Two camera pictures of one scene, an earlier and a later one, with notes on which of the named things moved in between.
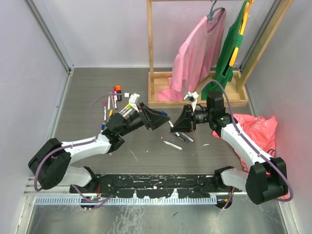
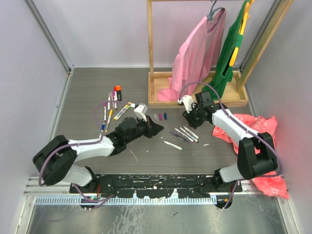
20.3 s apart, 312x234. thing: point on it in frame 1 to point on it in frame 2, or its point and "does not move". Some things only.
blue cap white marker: [171, 124] to [189, 135]
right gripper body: [198, 116] does not move
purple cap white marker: [187, 137] does not move
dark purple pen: [186, 140] does not move
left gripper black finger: [154, 119] to [155, 128]
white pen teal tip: [173, 145] does not move
